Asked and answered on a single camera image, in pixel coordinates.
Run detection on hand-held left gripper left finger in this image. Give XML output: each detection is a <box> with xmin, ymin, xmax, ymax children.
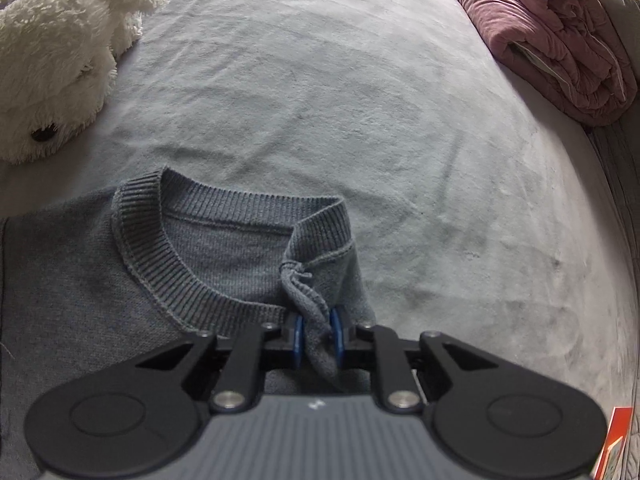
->
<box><xmin>134</xmin><ymin>313</ymin><xmax>306</xmax><ymax>414</ymax></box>

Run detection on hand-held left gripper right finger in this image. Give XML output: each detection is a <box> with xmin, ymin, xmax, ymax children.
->
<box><xmin>329</xmin><ymin>309</ymin><xmax>495</xmax><ymax>414</ymax></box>

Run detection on grey patterned knit sweater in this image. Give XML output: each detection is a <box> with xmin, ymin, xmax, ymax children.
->
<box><xmin>0</xmin><ymin>167</ymin><xmax>377</xmax><ymax>480</ymax></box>

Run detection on red book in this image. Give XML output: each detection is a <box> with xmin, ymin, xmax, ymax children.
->
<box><xmin>592</xmin><ymin>406</ymin><xmax>629</xmax><ymax>480</ymax></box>

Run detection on grey quilted headboard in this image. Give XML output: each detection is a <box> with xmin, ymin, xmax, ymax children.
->
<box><xmin>584</xmin><ymin>110</ymin><xmax>640</xmax><ymax>480</ymax></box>

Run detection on folded pink quilt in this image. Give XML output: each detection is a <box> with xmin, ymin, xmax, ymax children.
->
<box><xmin>430</xmin><ymin>0</ymin><xmax>639</xmax><ymax>127</ymax></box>

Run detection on white plush toy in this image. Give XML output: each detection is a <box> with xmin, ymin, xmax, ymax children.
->
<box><xmin>0</xmin><ymin>0</ymin><xmax>170</xmax><ymax>165</ymax></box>

